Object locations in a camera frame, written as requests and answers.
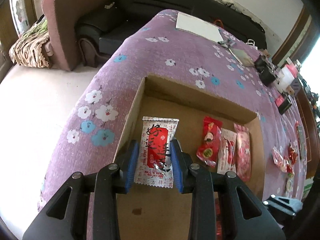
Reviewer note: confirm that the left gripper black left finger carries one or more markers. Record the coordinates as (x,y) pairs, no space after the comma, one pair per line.
(65,215)

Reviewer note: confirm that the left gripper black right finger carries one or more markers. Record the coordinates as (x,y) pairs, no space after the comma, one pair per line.
(223,199)

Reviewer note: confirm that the red white sauce packet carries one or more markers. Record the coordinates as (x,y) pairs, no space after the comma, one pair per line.
(154,167)

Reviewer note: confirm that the pink My Melody candy packet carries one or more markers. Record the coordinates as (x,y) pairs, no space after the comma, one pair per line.
(243,153)

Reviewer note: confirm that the red snack packet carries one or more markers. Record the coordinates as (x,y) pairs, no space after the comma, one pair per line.
(209,149)

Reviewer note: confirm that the white pink snack packet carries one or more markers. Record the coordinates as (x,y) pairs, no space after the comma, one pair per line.
(226,154)

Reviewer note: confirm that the red snack wrapper pile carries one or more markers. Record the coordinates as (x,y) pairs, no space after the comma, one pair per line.
(285,163)

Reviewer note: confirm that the cardboard box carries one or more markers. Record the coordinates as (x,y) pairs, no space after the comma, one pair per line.
(149,212)

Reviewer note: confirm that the purple floral tablecloth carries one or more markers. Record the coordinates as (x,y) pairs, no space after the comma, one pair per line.
(92,136)

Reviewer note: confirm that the white translucent cup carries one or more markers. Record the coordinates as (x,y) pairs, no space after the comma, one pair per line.
(284,79)

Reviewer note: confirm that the black cylinder device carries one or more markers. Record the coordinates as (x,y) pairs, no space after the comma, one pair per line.
(262,63)
(268,76)

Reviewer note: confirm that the pink water bottle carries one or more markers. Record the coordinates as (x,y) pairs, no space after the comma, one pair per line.
(293,67)

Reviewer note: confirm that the patterned blanket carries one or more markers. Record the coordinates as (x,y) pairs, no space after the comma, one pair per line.
(28,49)

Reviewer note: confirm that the white paper sheet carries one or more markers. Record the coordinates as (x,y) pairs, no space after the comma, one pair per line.
(198,27)

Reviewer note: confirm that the brown armchair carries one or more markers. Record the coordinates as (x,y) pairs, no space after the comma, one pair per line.
(62,16)

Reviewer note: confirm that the black sofa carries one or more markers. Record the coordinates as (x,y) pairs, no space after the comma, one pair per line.
(101,31)

